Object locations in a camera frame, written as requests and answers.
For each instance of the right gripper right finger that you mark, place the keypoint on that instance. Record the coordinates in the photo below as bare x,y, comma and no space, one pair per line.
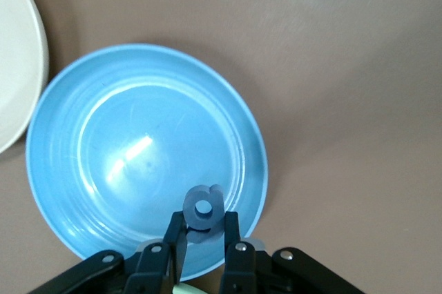
245,270

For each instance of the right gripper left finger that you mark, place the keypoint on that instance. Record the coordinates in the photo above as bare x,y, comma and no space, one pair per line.
145,270

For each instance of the blue foam lowercase g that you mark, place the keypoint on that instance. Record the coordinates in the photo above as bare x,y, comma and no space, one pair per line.
190,211

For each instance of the light green plate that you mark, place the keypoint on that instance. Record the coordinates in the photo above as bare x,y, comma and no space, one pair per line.
184,290

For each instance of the blue plate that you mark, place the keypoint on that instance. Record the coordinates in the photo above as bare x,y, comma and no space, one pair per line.
138,118

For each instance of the brown table cover mat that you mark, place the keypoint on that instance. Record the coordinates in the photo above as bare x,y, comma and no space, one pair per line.
345,66

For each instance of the beige plate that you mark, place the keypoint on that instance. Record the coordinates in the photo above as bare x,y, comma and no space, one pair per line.
17,66

